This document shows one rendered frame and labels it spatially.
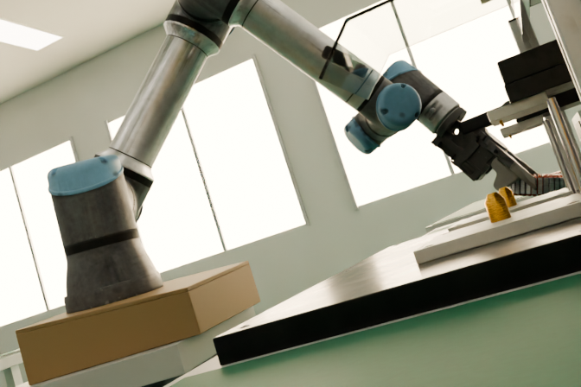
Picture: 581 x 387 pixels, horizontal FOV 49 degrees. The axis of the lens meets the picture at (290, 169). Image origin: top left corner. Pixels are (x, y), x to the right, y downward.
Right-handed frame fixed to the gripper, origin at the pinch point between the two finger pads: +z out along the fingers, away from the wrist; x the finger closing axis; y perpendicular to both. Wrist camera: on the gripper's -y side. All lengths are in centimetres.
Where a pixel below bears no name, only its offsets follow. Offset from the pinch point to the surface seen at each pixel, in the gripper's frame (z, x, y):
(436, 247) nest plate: -1, 67, 5
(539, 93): -4, 61, -11
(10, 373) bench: -119, -92, 235
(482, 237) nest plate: 2, 67, 1
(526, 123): -5.0, 37.4, -7.5
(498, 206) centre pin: 0, 60, -1
